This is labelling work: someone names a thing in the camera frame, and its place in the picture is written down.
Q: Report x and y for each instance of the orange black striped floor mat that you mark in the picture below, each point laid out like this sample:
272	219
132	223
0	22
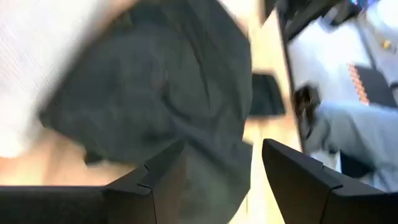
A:
376	87

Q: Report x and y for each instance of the black Netgear switch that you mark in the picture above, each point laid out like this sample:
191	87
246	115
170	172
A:
267	93

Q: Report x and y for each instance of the black metal table frame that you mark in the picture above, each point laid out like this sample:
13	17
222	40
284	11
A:
287	62

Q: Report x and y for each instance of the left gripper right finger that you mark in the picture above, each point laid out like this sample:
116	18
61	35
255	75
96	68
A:
311	199

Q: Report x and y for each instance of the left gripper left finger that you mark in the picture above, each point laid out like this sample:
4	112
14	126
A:
77	205

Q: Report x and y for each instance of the white plastic bin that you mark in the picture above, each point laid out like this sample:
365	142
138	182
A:
31	62

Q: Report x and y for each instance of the dark grey denim jeans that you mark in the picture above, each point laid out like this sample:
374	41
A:
155	77

